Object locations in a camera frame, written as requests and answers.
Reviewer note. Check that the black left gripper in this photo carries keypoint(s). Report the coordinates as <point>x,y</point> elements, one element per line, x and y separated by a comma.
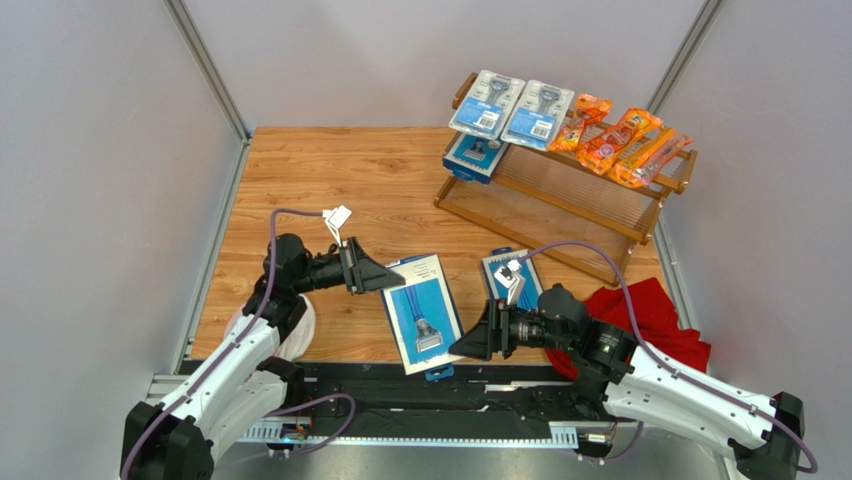
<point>364,274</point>

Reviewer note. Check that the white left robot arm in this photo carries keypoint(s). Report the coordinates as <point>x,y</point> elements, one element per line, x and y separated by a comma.
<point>187,432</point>

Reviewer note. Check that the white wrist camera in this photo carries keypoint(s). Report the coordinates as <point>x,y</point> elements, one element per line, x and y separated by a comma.
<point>510,276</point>
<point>335,219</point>

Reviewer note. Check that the red cloth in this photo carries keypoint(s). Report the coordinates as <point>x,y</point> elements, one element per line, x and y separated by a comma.
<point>658,321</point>

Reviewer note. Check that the aluminium slotted rail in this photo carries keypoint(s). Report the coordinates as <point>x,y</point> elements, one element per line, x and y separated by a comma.
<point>277,435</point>

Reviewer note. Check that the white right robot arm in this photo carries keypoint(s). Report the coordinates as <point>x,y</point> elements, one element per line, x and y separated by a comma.
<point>620,377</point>

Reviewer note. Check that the orange Bic razor bag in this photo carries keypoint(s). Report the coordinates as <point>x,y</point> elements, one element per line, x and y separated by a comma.
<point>588,110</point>
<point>638,169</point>
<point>600,153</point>

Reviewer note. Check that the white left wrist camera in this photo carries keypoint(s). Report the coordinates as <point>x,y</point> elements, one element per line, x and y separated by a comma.
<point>335,219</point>

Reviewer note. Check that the wooden two-tier shelf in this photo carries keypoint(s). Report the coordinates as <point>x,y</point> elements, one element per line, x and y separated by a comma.
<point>539,197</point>

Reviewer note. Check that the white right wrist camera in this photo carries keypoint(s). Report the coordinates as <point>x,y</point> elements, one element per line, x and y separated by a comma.
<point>510,276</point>

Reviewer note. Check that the clear blister razor pack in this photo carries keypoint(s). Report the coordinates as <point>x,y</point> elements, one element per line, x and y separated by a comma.
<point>486,106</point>
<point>538,115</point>

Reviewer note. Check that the blue Harry's razor box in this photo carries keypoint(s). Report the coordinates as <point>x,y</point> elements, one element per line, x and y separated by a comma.
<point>532,288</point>
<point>423,317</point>
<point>472,158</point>

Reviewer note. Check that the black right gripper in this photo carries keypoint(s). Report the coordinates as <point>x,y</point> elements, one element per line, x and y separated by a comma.
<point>497,329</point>

